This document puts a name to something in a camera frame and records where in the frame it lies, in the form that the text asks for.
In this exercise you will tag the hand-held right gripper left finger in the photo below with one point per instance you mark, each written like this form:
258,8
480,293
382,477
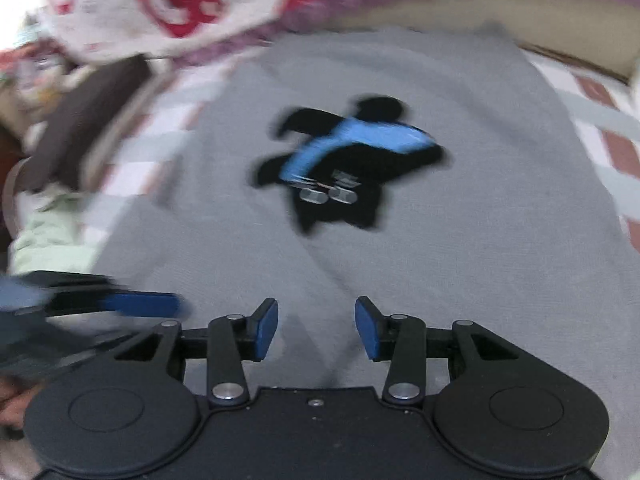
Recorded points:
265,330

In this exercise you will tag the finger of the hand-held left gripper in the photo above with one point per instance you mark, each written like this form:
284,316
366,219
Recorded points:
145,305

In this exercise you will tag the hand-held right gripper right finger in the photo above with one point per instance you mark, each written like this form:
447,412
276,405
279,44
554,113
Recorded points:
370,330

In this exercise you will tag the grey knit sweater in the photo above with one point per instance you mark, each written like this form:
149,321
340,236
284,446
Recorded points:
450,235

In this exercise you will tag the light green cloth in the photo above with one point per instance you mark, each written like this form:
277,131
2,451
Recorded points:
45,240

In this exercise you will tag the dark brown knit cloth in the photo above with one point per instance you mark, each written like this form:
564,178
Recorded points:
85,120

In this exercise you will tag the white bear-print quilt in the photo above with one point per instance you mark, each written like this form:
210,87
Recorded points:
100,15

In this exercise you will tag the beige mattress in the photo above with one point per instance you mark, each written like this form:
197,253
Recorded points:
525,20

